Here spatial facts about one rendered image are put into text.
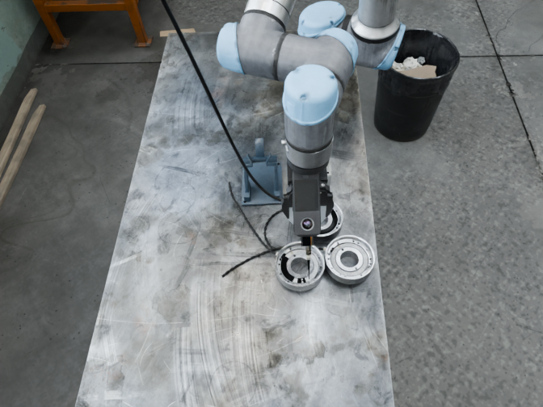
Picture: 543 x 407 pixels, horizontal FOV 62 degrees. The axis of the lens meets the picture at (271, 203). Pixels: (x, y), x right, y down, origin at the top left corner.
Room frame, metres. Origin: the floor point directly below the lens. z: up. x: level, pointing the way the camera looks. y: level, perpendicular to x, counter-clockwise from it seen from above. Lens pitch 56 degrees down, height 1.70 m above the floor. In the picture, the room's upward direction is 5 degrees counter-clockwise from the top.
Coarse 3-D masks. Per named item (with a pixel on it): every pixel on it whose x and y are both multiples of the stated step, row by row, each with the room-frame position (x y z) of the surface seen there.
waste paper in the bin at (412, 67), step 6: (408, 60) 1.65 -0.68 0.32; (414, 60) 1.64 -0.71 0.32; (420, 60) 1.66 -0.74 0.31; (396, 66) 1.62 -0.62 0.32; (402, 66) 1.61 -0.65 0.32; (408, 66) 1.62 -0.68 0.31; (414, 66) 1.62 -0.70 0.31; (420, 66) 1.55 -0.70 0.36; (426, 66) 1.55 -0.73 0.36; (432, 66) 1.54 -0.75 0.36; (402, 72) 1.54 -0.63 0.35; (408, 72) 1.54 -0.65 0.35; (414, 72) 1.54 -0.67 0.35; (420, 72) 1.53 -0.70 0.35; (426, 72) 1.53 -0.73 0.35; (432, 72) 1.52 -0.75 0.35
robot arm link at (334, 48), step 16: (336, 32) 0.60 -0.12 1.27; (288, 48) 0.58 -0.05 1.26; (304, 48) 0.57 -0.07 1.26; (320, 48) 0.56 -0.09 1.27; (336, 48) 0.56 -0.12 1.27; (352, 48) 0.58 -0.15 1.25; (288, 64) 0.56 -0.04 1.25; (304, 64) 0.55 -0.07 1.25; (320, 64) 0.53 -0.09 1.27; (336, 64) 0.53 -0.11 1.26; (352, 64) 0.56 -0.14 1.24
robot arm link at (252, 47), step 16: (256, 0) 0.67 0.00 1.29; (272, 0) 0.66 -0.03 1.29; (288, 0) 0.68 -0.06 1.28; (256, 16) 0.64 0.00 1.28; (272, 16) 0.64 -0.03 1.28; (288, 16) 0.66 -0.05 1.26; (224, 32) 0.63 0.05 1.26; (240, 32) 0.62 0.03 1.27; (256, 32) 0.61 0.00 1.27; (272, 32) 0.61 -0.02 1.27; (224, 48) 0.61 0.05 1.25; (240, 48) 0.60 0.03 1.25; (256, 48) 0.59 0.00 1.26; (272, 48) 0.58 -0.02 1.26; (224, 64) 0.60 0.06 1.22; (240, 64) 0.59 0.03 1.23; (256, 64) 0.58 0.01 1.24; (272, 64) 0.57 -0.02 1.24
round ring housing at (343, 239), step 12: (336, 240) 0.47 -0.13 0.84; (348, 240) 0.47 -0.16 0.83; (360, 240) 0.46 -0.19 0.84; (348, 252) 0.44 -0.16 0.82; (372, 252) 0.43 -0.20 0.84; (360, 264) 0.41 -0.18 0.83; (372, 264) 0.41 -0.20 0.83; (336, 276) 0.39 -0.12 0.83; (348, 276) 0.38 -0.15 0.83; (360, 276) 0.38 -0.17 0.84
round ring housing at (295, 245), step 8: (288, 248) 0.46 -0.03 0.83; (296, 248) 0.46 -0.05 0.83; (304, 248) 0.46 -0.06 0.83; (312, 248) 0.46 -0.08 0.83; (280, 256) 0.44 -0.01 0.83; (296, 256) 0.44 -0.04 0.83; (304, 256) 0.44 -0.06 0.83; (320, 256) 0.44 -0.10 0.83; (288, 264) 0.42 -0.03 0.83; (312, 264) 0.42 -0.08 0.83; (320, 264) 0.42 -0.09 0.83; (280, 272) 0.41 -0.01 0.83; (288, 272) 0.41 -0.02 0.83; (320, 272) 0.40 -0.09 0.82; (280, 280) 0.39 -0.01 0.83; (288, 280) 0.39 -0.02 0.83; (312, 280) 0.38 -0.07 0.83; (320, 280) 0.39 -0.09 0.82; (288, 288) 0.37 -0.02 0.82; (296, 288) 0.37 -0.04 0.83; (304, 288) 0.37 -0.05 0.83
